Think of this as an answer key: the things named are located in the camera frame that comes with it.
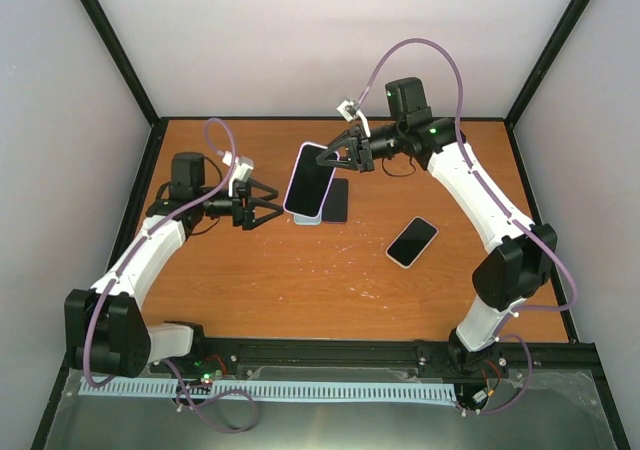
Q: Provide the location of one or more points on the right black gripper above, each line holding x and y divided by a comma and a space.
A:
363, 160

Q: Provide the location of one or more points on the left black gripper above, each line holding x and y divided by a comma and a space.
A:
244, 216

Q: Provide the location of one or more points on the light blue phone case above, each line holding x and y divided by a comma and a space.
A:
307, 221

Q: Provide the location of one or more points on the purple phone black screen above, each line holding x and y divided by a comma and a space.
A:
335, 208

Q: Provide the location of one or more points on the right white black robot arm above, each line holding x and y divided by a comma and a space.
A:
518, 251

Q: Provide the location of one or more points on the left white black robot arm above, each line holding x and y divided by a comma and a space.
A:
106, 335

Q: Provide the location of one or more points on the phone in white case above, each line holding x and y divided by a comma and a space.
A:
411, 242

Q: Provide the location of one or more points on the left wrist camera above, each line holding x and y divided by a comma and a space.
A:
241, 169

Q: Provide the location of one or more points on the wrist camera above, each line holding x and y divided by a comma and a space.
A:
241, 169
350, 110

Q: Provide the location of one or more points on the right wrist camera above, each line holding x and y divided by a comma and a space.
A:
350, 110

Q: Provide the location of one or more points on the black mounting rail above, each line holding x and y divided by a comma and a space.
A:
424, 359

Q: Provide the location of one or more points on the light blue cable duct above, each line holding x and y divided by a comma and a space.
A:
282, 391

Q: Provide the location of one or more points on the black enclosure frame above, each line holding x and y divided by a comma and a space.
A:
49, 433

